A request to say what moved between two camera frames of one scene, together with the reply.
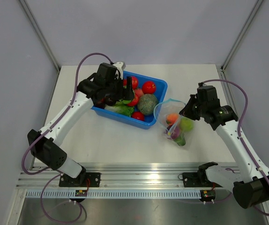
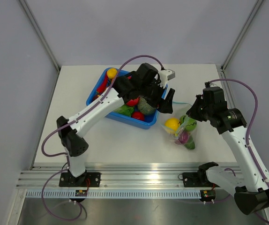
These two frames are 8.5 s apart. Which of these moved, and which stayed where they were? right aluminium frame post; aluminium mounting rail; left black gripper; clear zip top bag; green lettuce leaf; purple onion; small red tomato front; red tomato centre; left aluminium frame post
Moved: left black gripper; purple onion; clear zip top bag
Stayed: aluminium mounting rail; small red tomato front; left aluminium frame post; green lettuce leaf; right aluminium frame post; red tomato centre
